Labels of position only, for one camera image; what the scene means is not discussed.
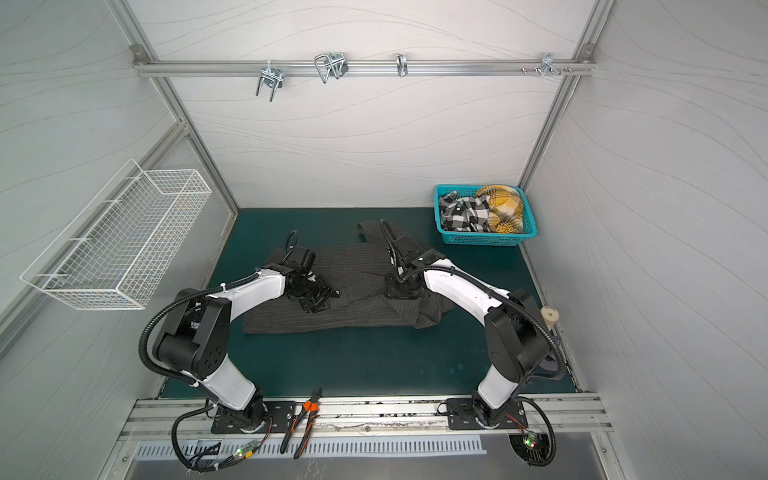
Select dark grey striped shirt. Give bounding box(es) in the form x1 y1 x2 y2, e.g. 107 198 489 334
242 220 454 335

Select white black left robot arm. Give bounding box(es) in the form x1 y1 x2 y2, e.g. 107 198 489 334
152 247 340 433

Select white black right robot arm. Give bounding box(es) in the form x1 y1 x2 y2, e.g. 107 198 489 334
386 236 566 429

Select black white plaid shirt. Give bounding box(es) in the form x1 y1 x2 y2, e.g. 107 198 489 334
438 191 491 233

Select orange black pliers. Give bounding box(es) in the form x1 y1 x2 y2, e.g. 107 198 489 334
279 388 323 461

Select yellow plaid shirt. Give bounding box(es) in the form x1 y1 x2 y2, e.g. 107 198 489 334
475 185 524 234

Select teal plastic basket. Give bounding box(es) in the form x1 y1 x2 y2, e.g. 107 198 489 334
434 184 538 247

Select cream thread spool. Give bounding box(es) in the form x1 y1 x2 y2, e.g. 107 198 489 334
540 306 560 330

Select black round fan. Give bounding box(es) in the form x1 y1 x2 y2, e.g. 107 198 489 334
509 432 556 467

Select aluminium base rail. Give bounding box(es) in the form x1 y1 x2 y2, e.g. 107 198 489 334
118 393 613 440

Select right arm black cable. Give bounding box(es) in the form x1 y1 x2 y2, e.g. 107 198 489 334
379 218 568 468

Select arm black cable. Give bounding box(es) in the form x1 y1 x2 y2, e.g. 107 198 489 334
137 229 299 473
379 218 568 468

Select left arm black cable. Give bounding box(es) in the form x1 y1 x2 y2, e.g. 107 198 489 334
137 229 299 473

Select white slotted cable duct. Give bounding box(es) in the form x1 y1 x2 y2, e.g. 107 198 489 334
134 435 487 461

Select white wire basket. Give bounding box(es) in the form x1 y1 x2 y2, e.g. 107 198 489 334
20 159 211 311

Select small metal ring clamp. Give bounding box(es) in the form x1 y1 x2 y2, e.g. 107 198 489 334
395 53 408 78

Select metal wire hook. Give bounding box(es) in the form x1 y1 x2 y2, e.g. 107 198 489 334
314 52 349 84

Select aluminium horizontal rail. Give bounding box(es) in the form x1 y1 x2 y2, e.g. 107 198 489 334
134 57 597 78

